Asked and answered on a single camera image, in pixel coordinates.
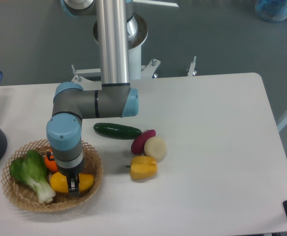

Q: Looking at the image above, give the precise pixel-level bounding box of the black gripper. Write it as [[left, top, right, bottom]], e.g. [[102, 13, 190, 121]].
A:
[[46, 152, 84, 197]]

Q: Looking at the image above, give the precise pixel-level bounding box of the yellow mango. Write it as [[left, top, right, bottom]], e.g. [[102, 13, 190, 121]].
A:
[[50, 172, 95, 193]]

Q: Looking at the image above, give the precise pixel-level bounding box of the yellow bell pepper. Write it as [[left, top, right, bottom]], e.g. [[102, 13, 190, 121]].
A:
[[127, 156, 158, 180]]

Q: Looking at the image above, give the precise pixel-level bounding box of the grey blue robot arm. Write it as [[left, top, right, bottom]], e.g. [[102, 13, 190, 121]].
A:
[[46, 0, 138, 196]]

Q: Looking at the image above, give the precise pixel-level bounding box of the woven wicker basket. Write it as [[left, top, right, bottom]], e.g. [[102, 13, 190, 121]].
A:
[[1, 139, 103, 212]]

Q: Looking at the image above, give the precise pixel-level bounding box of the orange tangerine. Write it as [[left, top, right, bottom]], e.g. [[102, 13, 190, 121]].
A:
[[44, 149, 58, 173]]

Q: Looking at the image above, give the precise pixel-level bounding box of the green bok choy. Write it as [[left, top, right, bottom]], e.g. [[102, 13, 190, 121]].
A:
[[9, 149, 56, 204]]

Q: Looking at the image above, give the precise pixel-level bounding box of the dark green cucumber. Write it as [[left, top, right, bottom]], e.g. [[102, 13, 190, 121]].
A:
[[93, 122, 142, 140]]

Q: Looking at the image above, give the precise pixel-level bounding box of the purple sweet potato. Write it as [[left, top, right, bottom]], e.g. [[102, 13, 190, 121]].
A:
[[130, 129, 156, 154]]

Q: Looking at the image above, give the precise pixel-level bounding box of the cream round potato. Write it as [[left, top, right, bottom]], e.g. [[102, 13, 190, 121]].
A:
[[144, 137, 167, 161]]

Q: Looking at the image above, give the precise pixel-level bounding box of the blue plastic bag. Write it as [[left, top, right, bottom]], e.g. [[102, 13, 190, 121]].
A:
[[255, 0, 287, 23]]

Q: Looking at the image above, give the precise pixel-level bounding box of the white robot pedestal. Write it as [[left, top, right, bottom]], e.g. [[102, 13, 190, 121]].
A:
[[70, 13, 198, 90]]

